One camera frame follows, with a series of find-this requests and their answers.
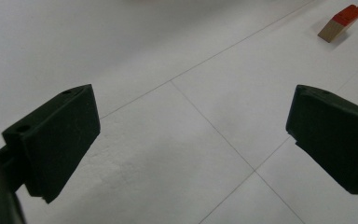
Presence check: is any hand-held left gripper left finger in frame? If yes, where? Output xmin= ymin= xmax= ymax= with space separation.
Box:
xmin=0 ymin=83 xmax=102 ymax=204

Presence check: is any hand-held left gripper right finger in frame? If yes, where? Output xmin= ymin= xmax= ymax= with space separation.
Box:
xmin=285 ymin=84 xmax=358 ymax=196

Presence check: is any red-topped wooden block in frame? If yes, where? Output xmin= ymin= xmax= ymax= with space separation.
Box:
xmin=317 ymin=4 xmax=358 ymax=43

